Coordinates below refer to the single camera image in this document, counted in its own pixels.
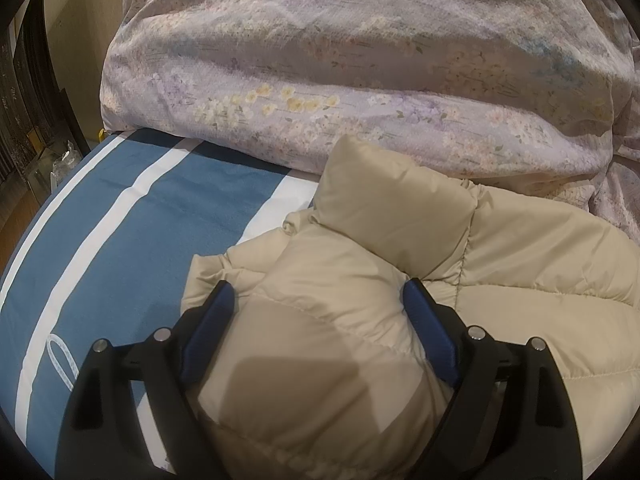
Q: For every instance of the blue white striped bed sheet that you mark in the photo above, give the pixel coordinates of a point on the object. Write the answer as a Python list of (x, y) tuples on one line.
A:
[(110, 240)]

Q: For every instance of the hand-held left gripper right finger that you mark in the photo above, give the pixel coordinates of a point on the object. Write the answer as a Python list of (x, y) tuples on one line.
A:
[(432, 332)]

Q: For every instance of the beige puffer jacket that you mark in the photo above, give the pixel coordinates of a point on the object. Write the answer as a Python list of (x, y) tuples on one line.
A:
[(320, 285)]

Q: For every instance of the purple floral duvet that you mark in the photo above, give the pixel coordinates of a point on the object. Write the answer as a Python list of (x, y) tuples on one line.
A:
[(350, 60)]

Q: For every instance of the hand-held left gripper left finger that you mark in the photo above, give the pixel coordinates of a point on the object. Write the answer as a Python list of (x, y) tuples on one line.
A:
[(207, 332)]

